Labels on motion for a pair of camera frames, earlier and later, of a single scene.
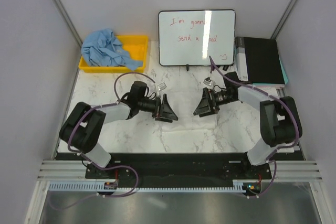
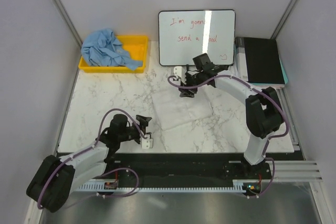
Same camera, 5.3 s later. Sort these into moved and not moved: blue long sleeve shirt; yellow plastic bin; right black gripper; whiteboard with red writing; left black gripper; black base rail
Moved: left black gripper; right black gripper
Not moved: blue long sleeve shirt; yellow plastic bin; whiteboard with red writing; black base rail
